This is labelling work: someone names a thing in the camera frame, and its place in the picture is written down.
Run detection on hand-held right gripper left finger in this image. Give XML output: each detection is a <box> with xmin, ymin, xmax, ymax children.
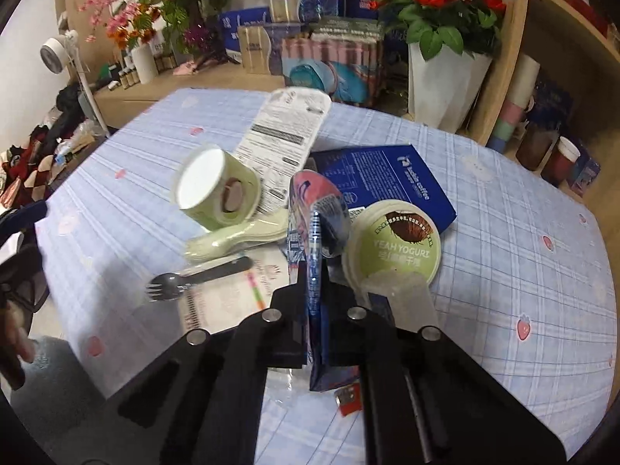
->
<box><xmin>43</xmin><ymin>269</ymin><xmax>312</xmax><ymax>465</ymax></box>

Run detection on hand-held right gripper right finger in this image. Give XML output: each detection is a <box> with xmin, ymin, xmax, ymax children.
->
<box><xmin>320</xmin><ymin>264</ymin><xmax>568</xmax><ymax>465</ymax></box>

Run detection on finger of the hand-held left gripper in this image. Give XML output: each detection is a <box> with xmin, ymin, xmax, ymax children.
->
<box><xmin>0</xmin><ymin>260</ymin><xmax>50</xmax><ymax>318</ymax></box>
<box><xmin>0</xmin><ymin>201</ymin><xmax>49</xmax><ymax>248</ymax></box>

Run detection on white printed receipt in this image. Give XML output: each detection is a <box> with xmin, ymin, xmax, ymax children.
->
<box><xmin>176</xmin><ymin>247</ymin><xmax>302</xmax><ymax>336</ymax></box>

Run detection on cream plastic spoon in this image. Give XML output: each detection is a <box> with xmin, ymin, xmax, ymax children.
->
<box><xmin>186</xmin><ymin>210</ymin><xmax>290</xmax><ymax>265</ymax></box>

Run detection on black plastic spork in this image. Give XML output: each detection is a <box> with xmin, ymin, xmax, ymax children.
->
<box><xmin>144</xmin><ymin>255</ymin><xmax>255</xmax><ymax>302</ymax></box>

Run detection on blue pink printed wrapper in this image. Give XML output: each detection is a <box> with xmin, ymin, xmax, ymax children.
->
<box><xmin>287</xmin><ymin>169</ymin><xmax>362</xmax><ymax>393</ymax></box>

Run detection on green paper cup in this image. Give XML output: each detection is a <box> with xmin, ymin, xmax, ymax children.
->
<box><xmin>173</xmin><ymin>144</ymin><xmax>262</xmax><ymax>229</ymax></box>

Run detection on person's left hand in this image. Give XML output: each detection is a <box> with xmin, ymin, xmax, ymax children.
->
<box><xmin>0</xmin><ymin>300</ymin><xmax>36</xmax><ymax>364</ymax></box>

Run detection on pile of dark clothes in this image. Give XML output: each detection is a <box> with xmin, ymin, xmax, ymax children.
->
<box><xmin>0</xmin><ymin>81</ymin><xmax>113</xmax><ymax>205</ymax></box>

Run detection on round white green container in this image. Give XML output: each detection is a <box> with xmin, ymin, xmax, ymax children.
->
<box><xmin>341</xmin><ymin>200</ymin><xmax>443</xmax><ymax>301</ymax></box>

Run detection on white desk fan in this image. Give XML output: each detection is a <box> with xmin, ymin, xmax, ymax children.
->
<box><xmin>39</xmin><ymin>29</ymin><xmax>113</xmax><ymax>137</ymax></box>

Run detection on flat dark blue box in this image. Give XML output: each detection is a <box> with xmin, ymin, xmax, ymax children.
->
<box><xmin>309</xmin><ymin>144</ymin><xmax>459</xmax><ymax>234</ymax></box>

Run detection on row of small brown bottles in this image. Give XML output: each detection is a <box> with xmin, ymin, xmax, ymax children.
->
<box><xmin>107</xmin><ymin>50</ymin><xmax>176</xmax><ymax>91</ymax></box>

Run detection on blue checked tablecloth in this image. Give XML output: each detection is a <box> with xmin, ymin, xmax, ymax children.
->
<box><xmin>34</xmin><ymin>87</ymin><xmax>619</xmax><ymax>465</ymax></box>

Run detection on wooden sideboard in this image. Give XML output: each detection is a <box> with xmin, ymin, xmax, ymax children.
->
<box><xmin>93</xmin><ymin>59</ymin><xmax>292</xmax><ymax>127</ymax></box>

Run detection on white vase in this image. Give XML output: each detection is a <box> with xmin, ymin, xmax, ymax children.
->
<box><xmin>131</xmin><ymin>42</ymin><xmax>160</xmax><ymax>86</ymax></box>

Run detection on white blister card package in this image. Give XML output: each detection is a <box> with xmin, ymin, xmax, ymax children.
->
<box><xmin>231</xmin><ymin>87</ymin><xmax>333</xmax><ymax>215</ymax></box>

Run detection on black mini tripod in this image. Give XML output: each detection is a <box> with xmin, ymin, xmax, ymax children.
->
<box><xmin>193</xmin><ymin>51</ymin><xmax>243</xmax><ymax>67</ymax></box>

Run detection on pink artificial flower plant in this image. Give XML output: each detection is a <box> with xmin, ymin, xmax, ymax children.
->
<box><xmin>77</xmin><ymin>0</ymin><xmax>263</xmax><ymax>61</ymax></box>

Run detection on pink blue shrink-wrapped pack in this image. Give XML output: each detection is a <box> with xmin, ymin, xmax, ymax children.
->
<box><xmin>281</xmin><ymin>18</ymin><xmax>387</xmax><ymax>108</ymax></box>

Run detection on white flower pot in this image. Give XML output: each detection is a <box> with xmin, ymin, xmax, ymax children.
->
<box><xmin>407</xmin><ymin>42</ymin><xmax>494</xmax><ymax>133</ymax></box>

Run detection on brown jar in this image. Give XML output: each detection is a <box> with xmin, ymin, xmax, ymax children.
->
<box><xmin>515</xmin><ymin>120</ymin><xmax>561</xmax><ymax>172</ymax></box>

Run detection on red paper cup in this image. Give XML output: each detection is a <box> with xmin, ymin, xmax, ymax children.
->
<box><xmin>541</xmin><ymin>136</ymin><xmax>581</xmax><ymax>187</ymax></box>

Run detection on blue white carton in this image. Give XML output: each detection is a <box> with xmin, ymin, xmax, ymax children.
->
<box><xmin>218</xmin><ymin>7</ymin><xmax>272</xmax><ymax>65</ymax></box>

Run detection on small blue packet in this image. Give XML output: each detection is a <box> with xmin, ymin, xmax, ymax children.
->
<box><xmin>568</xmin><ymin>154</ymin><xmax>602</xmax><ymax>193</ymax></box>

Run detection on stack of pastel cups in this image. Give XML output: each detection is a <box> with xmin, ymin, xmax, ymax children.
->
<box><xmin>485</xmin><ymin>52</ymin><xmax>541</xmax><ymax>154</ymax></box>

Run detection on dark blue patterned box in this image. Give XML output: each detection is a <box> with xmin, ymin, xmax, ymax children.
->
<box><xmin>525</xmin><ymin>76</ymin><xmax>575</xmax><ymax>127</ymax></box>

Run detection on wooden shelf unit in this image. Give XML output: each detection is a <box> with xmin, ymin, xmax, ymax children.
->
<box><xmin>466</xmin><ymin>0</ymin><xmax>620</xmax><ymax>204</ymax></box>

